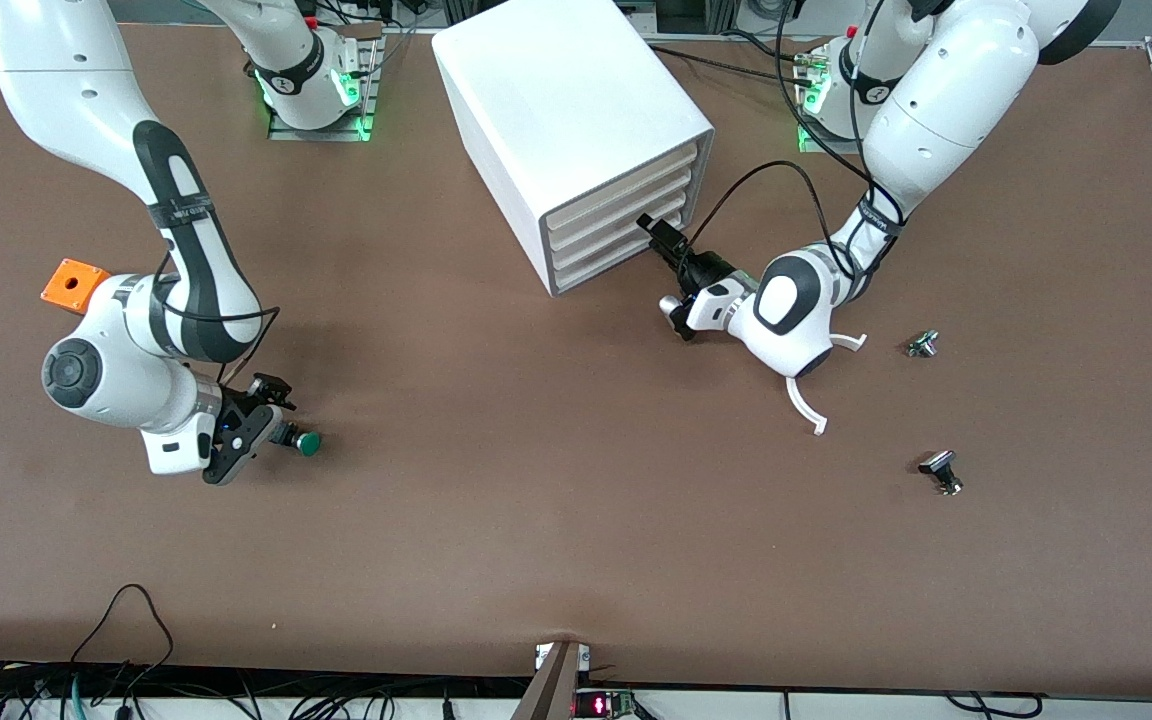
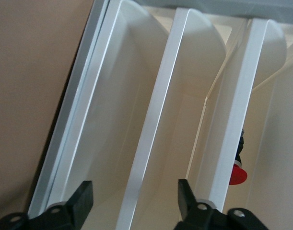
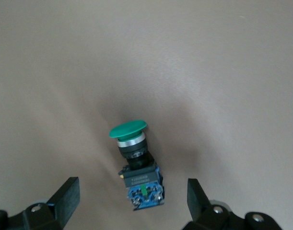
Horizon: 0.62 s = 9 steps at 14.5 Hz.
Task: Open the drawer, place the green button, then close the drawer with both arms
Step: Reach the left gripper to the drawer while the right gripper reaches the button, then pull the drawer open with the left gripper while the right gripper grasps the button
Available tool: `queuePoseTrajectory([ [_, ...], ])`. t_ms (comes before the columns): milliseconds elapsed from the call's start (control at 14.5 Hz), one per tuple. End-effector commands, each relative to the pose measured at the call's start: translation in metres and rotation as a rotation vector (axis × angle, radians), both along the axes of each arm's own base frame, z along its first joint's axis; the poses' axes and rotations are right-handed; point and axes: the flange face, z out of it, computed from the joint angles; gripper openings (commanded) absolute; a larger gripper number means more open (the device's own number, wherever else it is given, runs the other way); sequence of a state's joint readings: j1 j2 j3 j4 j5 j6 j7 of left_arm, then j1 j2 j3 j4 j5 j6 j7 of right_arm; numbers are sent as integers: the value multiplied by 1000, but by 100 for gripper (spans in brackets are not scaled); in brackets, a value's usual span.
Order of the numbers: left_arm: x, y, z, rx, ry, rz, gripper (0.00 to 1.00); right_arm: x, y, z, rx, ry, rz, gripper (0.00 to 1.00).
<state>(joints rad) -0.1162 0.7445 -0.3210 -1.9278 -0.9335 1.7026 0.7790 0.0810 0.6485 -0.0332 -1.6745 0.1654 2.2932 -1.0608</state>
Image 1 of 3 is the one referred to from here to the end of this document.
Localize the green push button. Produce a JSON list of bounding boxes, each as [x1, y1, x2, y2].
[[274, 423, 323, 459]]

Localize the white curved plastic arc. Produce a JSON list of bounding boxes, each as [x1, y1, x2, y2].
[[786, 333, 869, 437]]

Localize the orange box with black base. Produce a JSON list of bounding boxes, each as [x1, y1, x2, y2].
[[41, 259, 113, 316]]

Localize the small red display device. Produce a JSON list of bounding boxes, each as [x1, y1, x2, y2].
[[574, 688, 637, 719]]

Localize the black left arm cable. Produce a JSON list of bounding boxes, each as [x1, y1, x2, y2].
[[684, 0, 905, 283]]

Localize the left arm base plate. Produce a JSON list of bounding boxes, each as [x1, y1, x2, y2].
[[798, 40, 872, 156]]

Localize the black looped cable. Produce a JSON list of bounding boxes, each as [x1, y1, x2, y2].
[[66, 585, 175, 720]]

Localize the black base cable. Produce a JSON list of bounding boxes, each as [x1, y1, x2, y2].
[[721, 28, 817, 63], [648, 44, 812, 86]]

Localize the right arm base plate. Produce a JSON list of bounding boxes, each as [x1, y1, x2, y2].
[[268, 40, 383, 142]]

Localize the black square-head switch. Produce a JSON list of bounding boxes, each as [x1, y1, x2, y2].
[[918, 450, 964, 497]]

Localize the wooden camera stand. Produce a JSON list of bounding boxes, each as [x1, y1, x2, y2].
[[511, 640, 582, 720]]

